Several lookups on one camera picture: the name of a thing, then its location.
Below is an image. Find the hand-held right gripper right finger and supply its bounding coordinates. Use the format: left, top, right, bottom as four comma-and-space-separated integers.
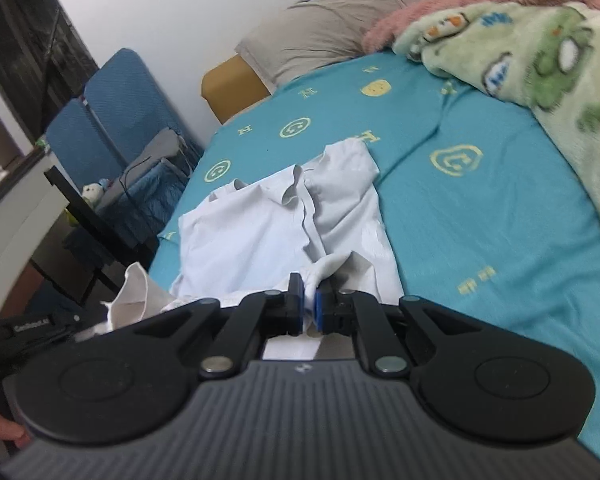
314, 280, 481, 381

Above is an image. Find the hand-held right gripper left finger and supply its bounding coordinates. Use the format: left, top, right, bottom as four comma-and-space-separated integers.
130, 272, 307, 381

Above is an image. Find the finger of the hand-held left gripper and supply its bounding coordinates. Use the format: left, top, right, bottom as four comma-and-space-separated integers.
54, 311, 103, 335

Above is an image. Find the white shirt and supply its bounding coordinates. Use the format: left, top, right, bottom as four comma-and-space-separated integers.
101, 139, 407, 361

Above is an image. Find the person's left hand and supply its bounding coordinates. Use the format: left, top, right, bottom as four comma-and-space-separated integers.
0, 406, 32, 450

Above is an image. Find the white table with black legs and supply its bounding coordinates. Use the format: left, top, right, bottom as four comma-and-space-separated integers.
0, 147, 160, 311

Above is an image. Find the white plush toy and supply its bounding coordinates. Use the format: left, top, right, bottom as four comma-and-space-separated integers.
81, 181, 107, 207

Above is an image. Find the teal smiley print bed sheet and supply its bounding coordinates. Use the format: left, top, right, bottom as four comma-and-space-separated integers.
147, 46, 600, 467

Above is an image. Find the tan wooden headboard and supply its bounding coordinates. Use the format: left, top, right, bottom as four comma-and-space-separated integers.
201, 53, 272, 126

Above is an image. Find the dark glass panel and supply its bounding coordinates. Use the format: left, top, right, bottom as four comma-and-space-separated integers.
0, 0, 102, 166

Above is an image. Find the grey pillow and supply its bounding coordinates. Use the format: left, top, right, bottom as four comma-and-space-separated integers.
234, 0, 429, 89

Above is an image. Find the pink fluffy blanket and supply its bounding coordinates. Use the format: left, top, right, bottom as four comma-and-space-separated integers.
361, 0, 600, 55

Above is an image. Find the green cartoon print blanket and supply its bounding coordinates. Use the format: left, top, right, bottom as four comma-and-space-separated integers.
391, 0, 600, 283

